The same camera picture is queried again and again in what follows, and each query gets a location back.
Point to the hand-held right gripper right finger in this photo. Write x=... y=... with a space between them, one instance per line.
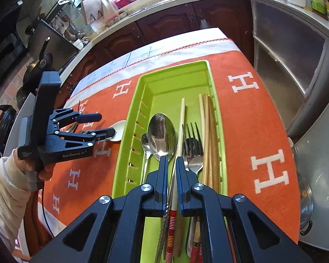
x=181 y=175

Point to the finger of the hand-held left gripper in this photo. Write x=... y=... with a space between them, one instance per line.
x=104 y=134
x=90 y=117

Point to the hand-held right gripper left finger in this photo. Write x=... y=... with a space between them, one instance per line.
x=163 y=175

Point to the white ceramic spoon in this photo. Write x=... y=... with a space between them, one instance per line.
x=120 y=131

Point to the small metal spoon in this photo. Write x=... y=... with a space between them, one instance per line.
x=145 y=145

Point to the large metal spoon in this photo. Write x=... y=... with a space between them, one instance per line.
x=161 y=137

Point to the pale chopstick with striped end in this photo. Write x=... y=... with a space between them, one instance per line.
x=181 y=131

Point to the green plastic utensil tray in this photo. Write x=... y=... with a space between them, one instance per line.
x=167 y=93

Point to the person's left forearm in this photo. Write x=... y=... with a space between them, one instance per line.
x=5 y=191

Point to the person's left hand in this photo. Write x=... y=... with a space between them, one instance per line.
x=26 y=165

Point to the black frying pan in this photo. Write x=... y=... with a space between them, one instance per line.
x=33 y=74

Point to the black kettle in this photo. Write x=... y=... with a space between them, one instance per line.
x=5 y=117

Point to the dark metal countertop appliance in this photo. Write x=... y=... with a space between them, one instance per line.
x=60 y=46

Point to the orange blanket with white letters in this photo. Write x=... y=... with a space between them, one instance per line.
x=263 y=120

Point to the wooden cutting board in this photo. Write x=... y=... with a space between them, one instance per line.
x=91 y=9

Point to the pink basin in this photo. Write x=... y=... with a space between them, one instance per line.
x=123 y=2

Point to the steel pot with glass lid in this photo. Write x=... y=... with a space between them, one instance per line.
x=304 y=202

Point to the grey cupboard with frosted doors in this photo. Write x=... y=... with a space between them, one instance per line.
x=285 y=33

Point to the green label container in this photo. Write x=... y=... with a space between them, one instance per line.
x=318 y=2

